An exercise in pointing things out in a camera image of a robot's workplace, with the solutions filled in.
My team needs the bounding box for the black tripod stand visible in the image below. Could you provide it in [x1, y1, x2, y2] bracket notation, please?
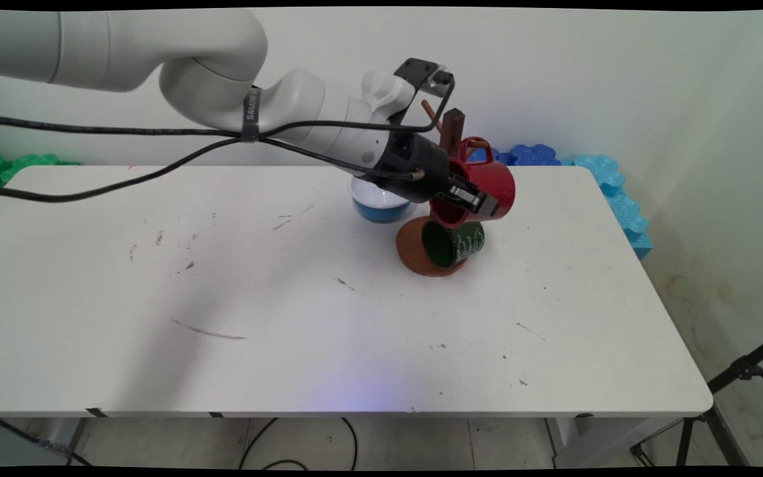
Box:
[629, 329, 763, 468]

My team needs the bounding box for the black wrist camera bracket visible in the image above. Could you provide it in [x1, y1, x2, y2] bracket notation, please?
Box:
[393, 58, 457, 133]

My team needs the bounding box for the cyan foam puzzle mat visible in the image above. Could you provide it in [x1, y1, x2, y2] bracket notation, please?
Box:
[570, 154, 653, 260]

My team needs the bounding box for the grey table leg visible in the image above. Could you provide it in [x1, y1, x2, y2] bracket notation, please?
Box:
[544, 415, 647, 468]
[37, 417, 89, 459]

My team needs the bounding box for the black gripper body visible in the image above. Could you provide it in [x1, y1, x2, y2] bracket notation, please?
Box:
[375, 129, 463, 204]

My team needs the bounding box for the black floor cable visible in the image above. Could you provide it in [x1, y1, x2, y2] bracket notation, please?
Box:
[261, 417, 360, 471]
[238, 417, 279, 471]

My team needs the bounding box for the green foam puzzle mat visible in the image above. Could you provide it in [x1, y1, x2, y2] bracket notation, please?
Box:
[0, 154, 81, 198]

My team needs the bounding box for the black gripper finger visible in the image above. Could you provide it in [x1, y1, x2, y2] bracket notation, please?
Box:
[446, 175, 501, 221]

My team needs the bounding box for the blue foam puzzle mat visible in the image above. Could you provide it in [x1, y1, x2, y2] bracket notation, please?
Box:
[481, 144, 578, 167]

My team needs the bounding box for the black camera cable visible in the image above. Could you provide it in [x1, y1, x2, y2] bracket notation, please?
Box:
[0, 72, 456, 142]

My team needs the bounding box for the blue bowl with white inside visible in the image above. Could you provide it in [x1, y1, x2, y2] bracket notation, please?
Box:
[350, 175, 419, 224]

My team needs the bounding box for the brown wooden mug tree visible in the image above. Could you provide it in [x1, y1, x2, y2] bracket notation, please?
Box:
[395, 99, 490, 278]

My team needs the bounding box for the grey velcro cable strap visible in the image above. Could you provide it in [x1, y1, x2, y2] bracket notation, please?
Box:
[240, 85, 264, 144]

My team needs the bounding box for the black gripper cable, metal plug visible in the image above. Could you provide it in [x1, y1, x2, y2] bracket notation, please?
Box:
[0, 136, 426, 203]

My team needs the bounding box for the black cable below table edge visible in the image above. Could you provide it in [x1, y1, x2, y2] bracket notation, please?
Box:
[0, 405, 95, 467]

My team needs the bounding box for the dark green enamel mug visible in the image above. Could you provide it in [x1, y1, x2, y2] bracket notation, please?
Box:
[421, 219, 486, 269]

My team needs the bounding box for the red enamel mug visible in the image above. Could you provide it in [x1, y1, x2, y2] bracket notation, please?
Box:
[429, 136, 517, 230]

